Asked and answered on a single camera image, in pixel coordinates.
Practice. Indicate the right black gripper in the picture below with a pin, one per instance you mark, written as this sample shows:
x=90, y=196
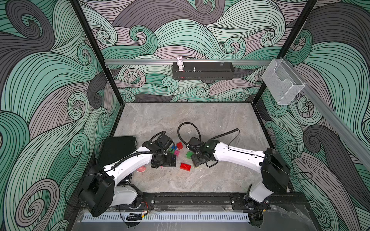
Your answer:
x=195, y=162

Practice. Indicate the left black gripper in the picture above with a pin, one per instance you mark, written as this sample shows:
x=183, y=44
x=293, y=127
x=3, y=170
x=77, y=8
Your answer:
x=168, y=163

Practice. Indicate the long red lego brick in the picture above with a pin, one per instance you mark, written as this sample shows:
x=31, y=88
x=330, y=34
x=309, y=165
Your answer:
x=185, y=167

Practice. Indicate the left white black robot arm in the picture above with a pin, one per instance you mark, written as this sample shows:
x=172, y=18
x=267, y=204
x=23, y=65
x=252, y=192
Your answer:
x=102, y=188

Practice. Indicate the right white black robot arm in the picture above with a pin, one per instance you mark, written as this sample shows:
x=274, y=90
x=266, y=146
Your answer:
x=269, y=164

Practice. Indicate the green lego brick right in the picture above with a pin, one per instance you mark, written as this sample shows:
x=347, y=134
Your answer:
x=189, y=155

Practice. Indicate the small red lego brick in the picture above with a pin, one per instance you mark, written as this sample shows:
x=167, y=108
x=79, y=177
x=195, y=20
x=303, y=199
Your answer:
x=179, y=146

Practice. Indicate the pink toy figure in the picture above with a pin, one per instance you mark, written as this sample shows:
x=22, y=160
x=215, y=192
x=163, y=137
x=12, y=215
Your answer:
x=141, y=169

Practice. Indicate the black box on table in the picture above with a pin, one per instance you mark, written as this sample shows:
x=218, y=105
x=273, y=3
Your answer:
x=112, y=149

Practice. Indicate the white pink bunny figurine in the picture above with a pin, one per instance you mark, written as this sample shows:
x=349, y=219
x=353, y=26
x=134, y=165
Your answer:
x=180, y=64

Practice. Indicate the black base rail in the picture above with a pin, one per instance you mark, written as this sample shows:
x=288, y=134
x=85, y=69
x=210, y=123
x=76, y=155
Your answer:
x=234, y=201

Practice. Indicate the white slotted cable duct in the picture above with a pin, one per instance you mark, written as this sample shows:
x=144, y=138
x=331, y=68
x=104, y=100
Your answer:
x=172, y=217

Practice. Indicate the black wall shelf tray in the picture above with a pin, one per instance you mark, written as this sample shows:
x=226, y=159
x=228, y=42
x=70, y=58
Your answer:
x=204, y=71

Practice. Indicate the aluminium rail back wall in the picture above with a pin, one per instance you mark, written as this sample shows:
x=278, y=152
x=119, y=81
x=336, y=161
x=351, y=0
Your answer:
x=170, y=61

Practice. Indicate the aluminium rail wall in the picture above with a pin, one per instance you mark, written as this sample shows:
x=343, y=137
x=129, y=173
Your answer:
x=328, y=98
x=170, y=61

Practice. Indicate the clear plastic wall bin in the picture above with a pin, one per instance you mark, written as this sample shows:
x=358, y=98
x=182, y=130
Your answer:
x=283, y=81

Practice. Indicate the aluminium rail right wall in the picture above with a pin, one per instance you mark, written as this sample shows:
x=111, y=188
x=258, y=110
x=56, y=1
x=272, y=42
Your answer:
x=328, y=98

